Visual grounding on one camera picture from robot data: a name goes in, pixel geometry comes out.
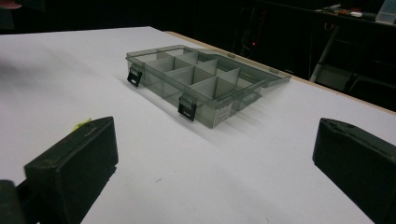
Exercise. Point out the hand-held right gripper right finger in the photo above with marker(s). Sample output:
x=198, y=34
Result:
x=358, y=161

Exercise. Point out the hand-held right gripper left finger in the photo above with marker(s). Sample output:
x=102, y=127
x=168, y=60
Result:
x=71, y=169

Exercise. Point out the grey transparent compartment box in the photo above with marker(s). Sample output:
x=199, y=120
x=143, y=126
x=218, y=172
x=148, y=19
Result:
x=199, y=84

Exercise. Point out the yellow-green small object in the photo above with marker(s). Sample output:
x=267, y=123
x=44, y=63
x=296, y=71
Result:
x=81, y=124

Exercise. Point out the metal stand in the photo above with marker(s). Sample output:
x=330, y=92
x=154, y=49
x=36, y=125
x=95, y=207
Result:
x=325, y=53

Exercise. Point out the dark side table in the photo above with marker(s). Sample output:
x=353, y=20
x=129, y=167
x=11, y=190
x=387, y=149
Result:
x=355, y=18

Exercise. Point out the translucent plastic container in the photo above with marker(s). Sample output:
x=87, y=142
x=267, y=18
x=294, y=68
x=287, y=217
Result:
x=386, y=12

